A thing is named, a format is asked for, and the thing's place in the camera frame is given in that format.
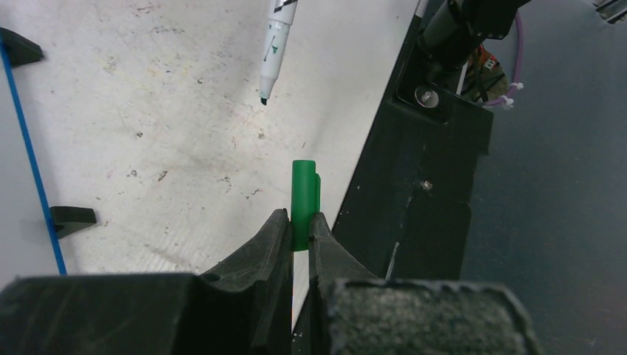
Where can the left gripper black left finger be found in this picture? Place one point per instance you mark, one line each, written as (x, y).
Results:
(240, 306)

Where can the blue framed whiteboard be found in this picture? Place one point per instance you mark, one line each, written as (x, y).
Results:
(30, 228)

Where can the green capped marker pen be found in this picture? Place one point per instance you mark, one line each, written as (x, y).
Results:
(280, 19)

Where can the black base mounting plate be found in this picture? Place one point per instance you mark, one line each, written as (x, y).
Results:
(407, 211)

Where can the aluminium frame rail right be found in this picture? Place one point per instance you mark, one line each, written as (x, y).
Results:
(611, 11)

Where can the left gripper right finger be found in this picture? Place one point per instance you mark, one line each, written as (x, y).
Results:
(348, 310)

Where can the green marker cap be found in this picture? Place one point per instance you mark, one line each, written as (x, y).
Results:
(305, 200)

